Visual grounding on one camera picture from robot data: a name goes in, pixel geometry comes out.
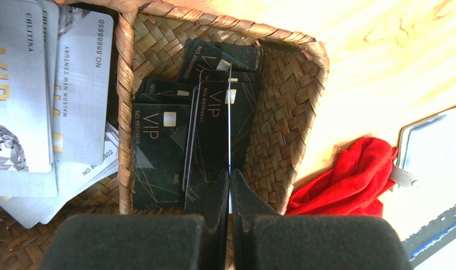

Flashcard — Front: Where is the red cloth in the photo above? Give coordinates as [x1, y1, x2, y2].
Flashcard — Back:
[285, 137, 397, 217]

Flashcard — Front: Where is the brown woven basket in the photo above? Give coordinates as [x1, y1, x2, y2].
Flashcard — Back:
[0, 1, 329, 269]

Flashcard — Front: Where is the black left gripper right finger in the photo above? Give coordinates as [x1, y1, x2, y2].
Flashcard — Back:
[229, 169, 411, 269]

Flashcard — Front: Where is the black vip card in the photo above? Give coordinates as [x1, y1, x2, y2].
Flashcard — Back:
[132, 103, 190, 210]
[178, 38, 261, 84]

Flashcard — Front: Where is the white VIP card stack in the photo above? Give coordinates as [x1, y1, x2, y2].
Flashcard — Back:
[0, 1, 119, 229]

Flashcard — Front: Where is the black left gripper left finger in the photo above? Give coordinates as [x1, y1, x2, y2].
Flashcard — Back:
[39, 169, 229, 269]

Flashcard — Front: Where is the grey card holder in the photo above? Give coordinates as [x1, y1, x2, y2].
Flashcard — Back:
[390, 106, 456, 188]

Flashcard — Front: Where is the black VIP card left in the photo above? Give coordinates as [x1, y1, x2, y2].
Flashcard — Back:
[132, 103, 190, 210]

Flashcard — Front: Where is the black VIP card back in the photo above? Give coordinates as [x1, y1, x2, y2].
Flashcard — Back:
[178, 38, 261, 84]

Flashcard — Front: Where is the dark grey credit card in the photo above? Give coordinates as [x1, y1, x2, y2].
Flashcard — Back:
[184, 70, 261, 208]

